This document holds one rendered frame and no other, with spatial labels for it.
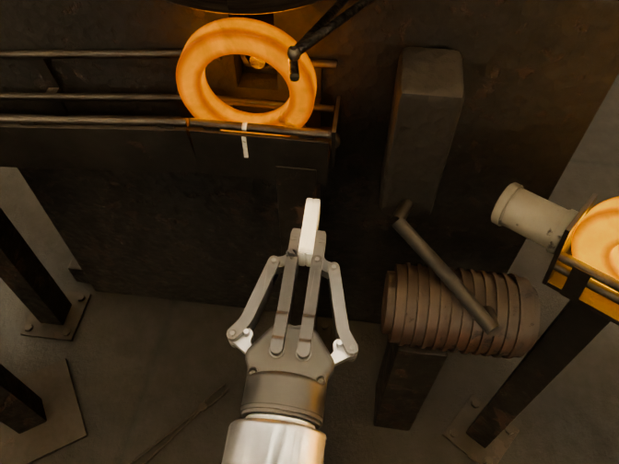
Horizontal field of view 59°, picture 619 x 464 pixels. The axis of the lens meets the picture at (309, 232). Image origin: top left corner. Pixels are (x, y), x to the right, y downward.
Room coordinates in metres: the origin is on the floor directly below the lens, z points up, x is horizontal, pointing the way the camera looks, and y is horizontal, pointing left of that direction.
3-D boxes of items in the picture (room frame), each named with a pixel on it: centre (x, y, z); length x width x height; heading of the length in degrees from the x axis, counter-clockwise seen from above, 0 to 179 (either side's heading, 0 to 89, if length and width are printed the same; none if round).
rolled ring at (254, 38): (0.58, 0.08, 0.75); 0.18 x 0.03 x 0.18; 83
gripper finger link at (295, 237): (0.32, 0.03, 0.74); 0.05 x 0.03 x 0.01; 173
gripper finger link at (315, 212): (0.35, 0.00, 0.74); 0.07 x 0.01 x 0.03; 173
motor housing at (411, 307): (0.40, -0.23, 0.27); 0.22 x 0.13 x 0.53; 83
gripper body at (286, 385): (0.19, 0.02, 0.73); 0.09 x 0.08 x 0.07; 173
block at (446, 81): (0.56, -0.15, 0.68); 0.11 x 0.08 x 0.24; 173
